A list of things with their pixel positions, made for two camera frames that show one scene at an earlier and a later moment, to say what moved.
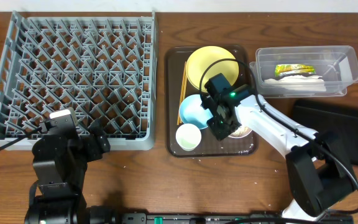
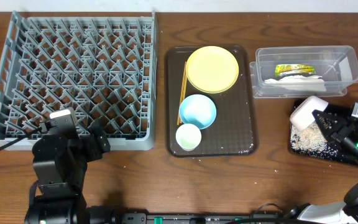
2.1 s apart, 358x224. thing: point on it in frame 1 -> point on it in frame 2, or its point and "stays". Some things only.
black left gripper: x=96 y=140 stays
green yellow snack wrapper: x=284 y=69 stays
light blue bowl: x=191 y=112 stays
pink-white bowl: x=240 y=132 -> x=303 y=116
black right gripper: x=219 y=134 -> x=344 y=130
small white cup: x=188 y=137 stays
